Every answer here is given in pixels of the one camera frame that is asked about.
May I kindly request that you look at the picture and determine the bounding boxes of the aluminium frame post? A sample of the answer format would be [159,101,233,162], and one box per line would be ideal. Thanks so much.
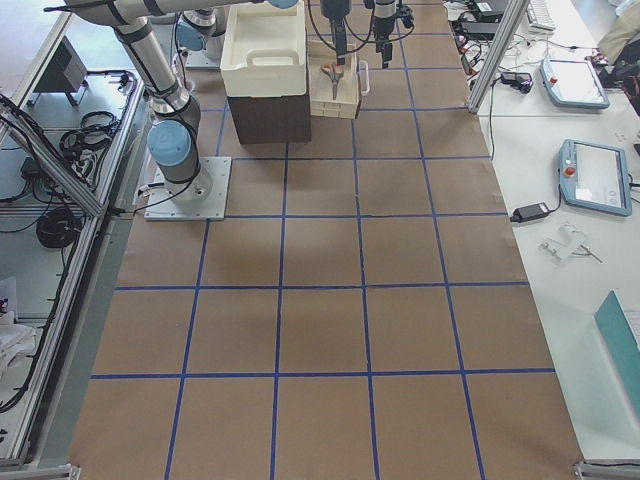
[467,0,529,114]

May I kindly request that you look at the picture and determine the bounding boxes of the clear acrylic bracket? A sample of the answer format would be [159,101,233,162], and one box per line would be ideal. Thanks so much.
[539,222,603,265]

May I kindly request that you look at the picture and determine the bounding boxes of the black power adapter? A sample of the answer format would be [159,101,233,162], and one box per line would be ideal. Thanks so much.
[510,202,551,223]

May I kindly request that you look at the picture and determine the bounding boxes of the lower teach pendant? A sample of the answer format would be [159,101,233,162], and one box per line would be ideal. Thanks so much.
[559,139,632,217]

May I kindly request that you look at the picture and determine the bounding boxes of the dark brown drawer cabinet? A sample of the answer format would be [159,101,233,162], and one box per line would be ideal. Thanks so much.
[228,94,312,145]

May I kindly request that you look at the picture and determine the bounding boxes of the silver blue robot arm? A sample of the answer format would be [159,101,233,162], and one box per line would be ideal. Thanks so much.
[45,1,237,200]
[320,0,414,69]

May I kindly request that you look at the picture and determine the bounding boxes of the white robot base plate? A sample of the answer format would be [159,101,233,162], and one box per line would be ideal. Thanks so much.
[143,157,232,221]

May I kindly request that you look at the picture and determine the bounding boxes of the teach pendant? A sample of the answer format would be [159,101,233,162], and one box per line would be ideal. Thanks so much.
[559,139,632,217]
[539,58,610,110]

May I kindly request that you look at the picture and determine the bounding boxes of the grey scissors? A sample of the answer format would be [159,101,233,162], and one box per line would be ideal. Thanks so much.
[321,63,344,100]

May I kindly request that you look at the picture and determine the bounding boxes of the white plastic tray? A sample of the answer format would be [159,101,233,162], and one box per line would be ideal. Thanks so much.
[220,1,307,98]

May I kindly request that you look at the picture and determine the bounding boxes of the teal folder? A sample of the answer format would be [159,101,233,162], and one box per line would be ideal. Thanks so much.
[595,291,639,409]

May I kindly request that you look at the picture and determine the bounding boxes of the upper teach pendant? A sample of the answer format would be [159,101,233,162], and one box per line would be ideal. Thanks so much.
[539,58,610,110]

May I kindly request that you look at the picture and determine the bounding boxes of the coiled black cables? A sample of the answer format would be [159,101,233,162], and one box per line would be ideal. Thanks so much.
[35,206,82,250]

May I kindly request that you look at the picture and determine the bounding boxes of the white drawer handle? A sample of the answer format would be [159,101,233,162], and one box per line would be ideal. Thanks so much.
[358,60,371,97]

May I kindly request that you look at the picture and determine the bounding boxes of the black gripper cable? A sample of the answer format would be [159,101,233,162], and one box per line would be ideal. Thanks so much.
[306,0,373,54]

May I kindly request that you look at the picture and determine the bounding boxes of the grey electronics box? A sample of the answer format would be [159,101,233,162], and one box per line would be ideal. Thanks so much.
[34,36,88,106]

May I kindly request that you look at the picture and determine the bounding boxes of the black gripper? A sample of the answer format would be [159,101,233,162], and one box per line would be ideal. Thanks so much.
[375,36,393,69]
[320,0,350,66]

